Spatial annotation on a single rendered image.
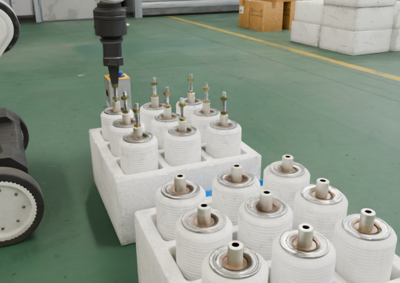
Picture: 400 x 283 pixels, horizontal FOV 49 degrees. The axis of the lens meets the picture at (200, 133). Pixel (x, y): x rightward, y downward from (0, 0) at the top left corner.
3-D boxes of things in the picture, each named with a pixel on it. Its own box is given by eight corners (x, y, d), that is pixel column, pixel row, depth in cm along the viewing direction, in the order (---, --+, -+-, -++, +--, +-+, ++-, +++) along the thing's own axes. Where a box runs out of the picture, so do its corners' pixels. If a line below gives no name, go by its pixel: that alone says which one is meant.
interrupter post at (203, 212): (199, 228, 72) (199, 210, 71) (194, 220, 74) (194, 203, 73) (213, 225, 73) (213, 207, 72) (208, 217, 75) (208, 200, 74)
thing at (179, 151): (184, 206, 114) (183, 141, 107) (158, 194, 120) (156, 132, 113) (208, 192, 120) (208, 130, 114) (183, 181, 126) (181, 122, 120)
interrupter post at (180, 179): (176, 195, 82) (175, 179, 81) (172, 189, 84) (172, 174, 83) (188, 192, 83) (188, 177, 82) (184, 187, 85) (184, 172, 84)
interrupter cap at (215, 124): (209, 131, 115) (209, 128, 114) (209, 121, 122) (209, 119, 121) (238, 131, 114) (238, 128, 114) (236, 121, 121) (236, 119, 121)
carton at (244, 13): (260, 24, 527) (261, -2, 516) (270, 26, 506) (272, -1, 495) (238, 25, 516) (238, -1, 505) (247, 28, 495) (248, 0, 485)
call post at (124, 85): (115, 169, 151) (108, 80, 140) (111, 161, 157) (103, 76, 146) (135, 165, 153) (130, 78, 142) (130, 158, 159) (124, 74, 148)
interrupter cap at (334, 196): (316, 210, 77) (316, 206, 77) (292, 191, 84) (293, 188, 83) (351, 201, 80) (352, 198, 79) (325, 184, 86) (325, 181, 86)
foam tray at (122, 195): (121, 247, 109) (116, 181, 103) (93, 181, 143) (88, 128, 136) (259, 214, 123) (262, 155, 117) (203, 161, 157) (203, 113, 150)
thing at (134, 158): (122, 195, 119) (117, 132, 113) (157, 191, 121) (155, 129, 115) (124, 213, 110) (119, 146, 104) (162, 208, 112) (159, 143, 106)
